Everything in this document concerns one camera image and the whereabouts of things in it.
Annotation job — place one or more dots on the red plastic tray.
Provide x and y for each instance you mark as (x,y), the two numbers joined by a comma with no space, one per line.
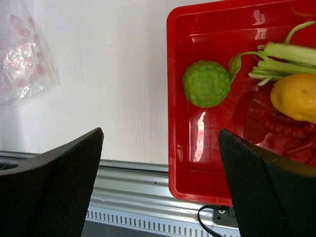
(217,31)

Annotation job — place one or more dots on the clear zip top bag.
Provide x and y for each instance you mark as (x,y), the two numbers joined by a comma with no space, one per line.
(26,64)

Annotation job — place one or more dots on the green bumpy custard apple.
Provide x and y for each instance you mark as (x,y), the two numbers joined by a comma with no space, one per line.
(206,83)

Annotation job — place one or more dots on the white slotted cable duct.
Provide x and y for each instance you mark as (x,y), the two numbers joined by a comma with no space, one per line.
(146,223)

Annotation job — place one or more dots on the aluminium rail frame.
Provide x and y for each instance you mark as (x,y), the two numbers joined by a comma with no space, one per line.
(139,188)

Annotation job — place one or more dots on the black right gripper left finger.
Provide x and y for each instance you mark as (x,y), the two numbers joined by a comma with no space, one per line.
(48,195)

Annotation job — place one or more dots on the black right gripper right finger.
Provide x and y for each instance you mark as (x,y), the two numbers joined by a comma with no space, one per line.
(272,195)

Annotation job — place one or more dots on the green celery stalk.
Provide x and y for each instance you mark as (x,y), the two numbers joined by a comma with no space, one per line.
(278,60)

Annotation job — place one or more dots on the yellow lemon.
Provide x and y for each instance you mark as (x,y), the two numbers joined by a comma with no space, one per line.
(295,97)

